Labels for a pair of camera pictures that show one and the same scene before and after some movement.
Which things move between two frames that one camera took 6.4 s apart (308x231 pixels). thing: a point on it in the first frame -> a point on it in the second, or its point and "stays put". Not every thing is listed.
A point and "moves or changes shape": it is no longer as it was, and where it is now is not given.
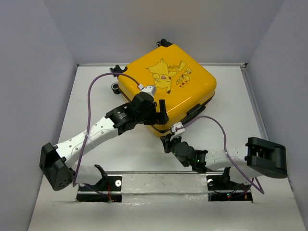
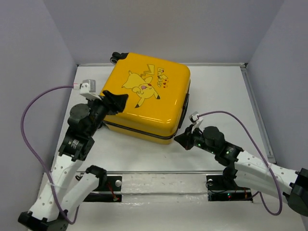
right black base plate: x=220 y=188 stays put
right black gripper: x=166 y=143 -> x=185 y=139
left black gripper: x=161 y=118 -> x=114 y=103
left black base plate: x=109 y=183 stays put
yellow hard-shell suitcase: x=174 y=76 moves or changes shape
